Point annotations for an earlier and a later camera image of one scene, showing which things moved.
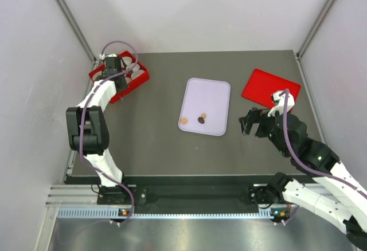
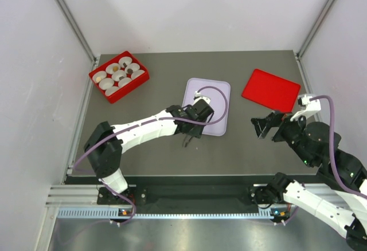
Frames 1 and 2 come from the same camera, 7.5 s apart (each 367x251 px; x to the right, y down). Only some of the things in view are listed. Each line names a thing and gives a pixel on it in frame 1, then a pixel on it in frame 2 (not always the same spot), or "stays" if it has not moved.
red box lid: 261,85 stays
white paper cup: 97,74 stays
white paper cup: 127,60 stays
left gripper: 125,86 to 196,133
